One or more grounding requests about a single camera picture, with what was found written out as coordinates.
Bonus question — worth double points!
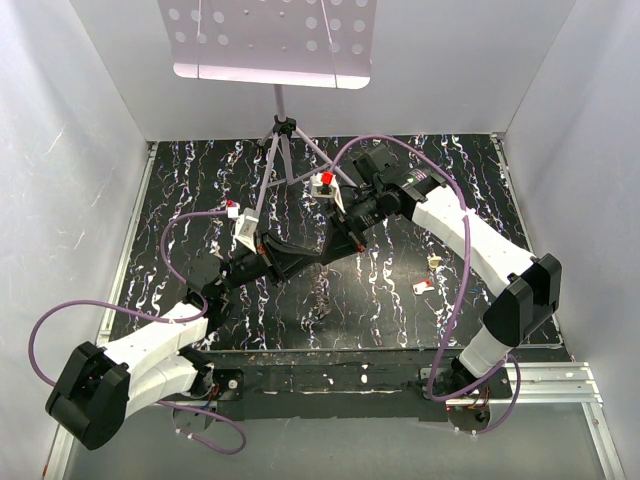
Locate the cream key tag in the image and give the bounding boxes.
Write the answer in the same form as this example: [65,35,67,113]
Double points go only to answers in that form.
[428,255,441,270]

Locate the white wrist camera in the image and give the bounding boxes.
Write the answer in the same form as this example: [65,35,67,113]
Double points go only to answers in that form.
[310,171,346,213]
[227,203,259,253]

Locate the lilac music stand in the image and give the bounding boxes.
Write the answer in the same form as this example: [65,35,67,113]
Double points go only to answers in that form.
[158,0,377,185]

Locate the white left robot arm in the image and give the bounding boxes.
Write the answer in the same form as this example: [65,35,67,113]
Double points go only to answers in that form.
[45,233,321,450]

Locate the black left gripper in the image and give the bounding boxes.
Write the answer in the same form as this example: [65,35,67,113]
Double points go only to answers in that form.
[216,228,320,296]

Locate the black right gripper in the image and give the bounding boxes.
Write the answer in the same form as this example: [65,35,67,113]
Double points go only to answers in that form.
[319,188,387,266]

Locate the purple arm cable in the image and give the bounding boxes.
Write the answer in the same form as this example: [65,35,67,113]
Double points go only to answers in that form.
[332,134,522,435]
[27,209,247,455]

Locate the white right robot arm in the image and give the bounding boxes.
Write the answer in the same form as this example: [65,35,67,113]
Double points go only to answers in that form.
[310,145,562,401]

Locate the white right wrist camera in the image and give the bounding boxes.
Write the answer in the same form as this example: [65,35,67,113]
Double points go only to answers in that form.
[310,171,346,213]

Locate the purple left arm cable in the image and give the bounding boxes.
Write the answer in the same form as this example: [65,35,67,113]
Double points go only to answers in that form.
[27,209,247,455]

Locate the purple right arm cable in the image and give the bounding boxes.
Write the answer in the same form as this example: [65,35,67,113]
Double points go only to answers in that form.
[332,134,522,435]

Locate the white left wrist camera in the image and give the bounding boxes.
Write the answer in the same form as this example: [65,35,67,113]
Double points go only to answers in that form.
[227,203,259,253]

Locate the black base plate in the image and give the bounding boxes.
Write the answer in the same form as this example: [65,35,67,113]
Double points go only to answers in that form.
[199,348,516,424]

